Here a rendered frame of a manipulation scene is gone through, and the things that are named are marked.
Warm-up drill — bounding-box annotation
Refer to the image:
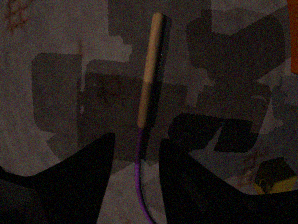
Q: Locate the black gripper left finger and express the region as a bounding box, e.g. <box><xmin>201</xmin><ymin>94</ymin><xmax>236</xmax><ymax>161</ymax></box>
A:
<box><xmin>0</xmin><ymin>132</ymin><xmax>116</xmax><ymax>224</ymax></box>

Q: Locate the thin wooden stick with purple string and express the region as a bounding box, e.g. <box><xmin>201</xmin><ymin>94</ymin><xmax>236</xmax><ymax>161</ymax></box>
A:
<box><xmin>134</xmin><ymin>12</ymin><xmax>164</xmax><ymax>224</ymax></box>

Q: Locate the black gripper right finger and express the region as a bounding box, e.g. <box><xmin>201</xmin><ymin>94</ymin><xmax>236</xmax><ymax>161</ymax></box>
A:
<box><xmin>158</xmin><ymin>137</ymin><xmax>298</xmax><ymax>224</ymax></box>

